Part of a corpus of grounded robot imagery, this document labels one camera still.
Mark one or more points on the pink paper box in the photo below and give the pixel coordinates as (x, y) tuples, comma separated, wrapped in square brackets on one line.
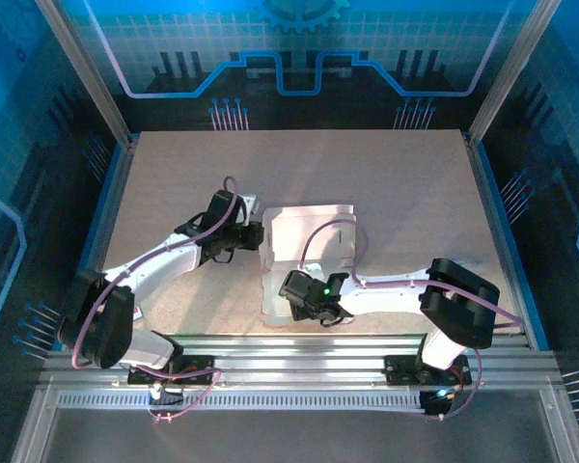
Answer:
[(313, 241)]

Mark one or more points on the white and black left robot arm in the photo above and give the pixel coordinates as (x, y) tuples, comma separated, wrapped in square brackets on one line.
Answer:
[(159, 260)]

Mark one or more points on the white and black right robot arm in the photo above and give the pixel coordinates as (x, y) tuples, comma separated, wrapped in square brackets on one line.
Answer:
[(395, 287)]

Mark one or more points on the small red white sticker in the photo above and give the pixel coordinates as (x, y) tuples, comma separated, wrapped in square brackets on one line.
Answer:
[(139, 315)]

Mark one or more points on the control board with lights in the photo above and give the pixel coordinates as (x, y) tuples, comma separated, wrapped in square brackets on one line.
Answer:
[(434, 402)]

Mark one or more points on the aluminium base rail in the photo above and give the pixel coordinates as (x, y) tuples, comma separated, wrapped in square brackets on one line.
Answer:
[(294, 354)]

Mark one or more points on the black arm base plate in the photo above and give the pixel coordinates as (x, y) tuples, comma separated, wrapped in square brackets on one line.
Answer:
[(202, 362), (395, 371)]

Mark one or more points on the aluminium side rail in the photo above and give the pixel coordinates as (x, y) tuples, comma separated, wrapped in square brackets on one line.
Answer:
[(487, 193), (120, 173)]

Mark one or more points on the aluminium frame post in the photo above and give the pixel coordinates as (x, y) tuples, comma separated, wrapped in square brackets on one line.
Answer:
[(511, 72), (84, 72)]

